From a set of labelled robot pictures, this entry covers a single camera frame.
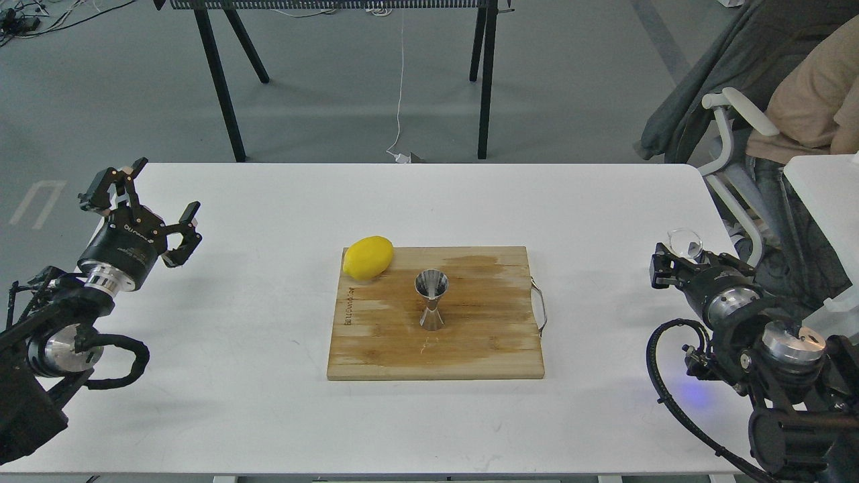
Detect person in tan shirt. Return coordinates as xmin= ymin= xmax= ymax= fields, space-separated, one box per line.
xmin=746 ymin=19 xmax=858 ymax=310

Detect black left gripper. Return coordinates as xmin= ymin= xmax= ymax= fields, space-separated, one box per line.
xmin=77 ymin=157 xmax=202 ymax=292

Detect cables on floor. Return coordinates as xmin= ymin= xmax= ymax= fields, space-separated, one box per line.
xmin=0 ymin=0 xmax=138 ymax=48

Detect white office chair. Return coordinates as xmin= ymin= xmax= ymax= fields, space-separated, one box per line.
xmin=697 ymin=87 xmax=779 ymax=267

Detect black metal frame table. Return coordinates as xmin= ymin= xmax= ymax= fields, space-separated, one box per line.
xmin=152 ymin=0 xmax=516 ymax=163

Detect steel double jigger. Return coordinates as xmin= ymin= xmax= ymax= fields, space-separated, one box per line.
xmin=414 ymin=269 xmax=449 ymax=332

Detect yellow lemon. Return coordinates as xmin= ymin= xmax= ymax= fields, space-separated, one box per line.
xmin=342 ymin=235 xmax=395 ymax=281

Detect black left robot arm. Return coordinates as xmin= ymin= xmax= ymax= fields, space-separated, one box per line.
xmin=1 ymin=157 xmax=201 ymax=464

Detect white hanging cable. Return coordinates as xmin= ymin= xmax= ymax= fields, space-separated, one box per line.
xmin=386 ymin=9 xmax=411 ymax=164

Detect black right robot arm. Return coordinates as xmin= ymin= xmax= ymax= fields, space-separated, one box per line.
xmin=646 ymin=244 xmax=858 ymax=482

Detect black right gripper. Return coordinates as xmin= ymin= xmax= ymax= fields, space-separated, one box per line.
xmin=650 ymin=244 xmax=763 ymax=329

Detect wooden cutting board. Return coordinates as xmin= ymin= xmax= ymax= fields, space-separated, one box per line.
xmin=326 ymin=246 xmax=545 ymax=381

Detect grey jacket on chair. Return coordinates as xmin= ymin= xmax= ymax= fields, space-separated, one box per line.
xmin=634 ymin=1 xmax=858 ymax=163

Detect small clear glass beaker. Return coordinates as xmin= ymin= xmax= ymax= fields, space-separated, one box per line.
xmin=668 ymin=228 xmax=703 ymax=263

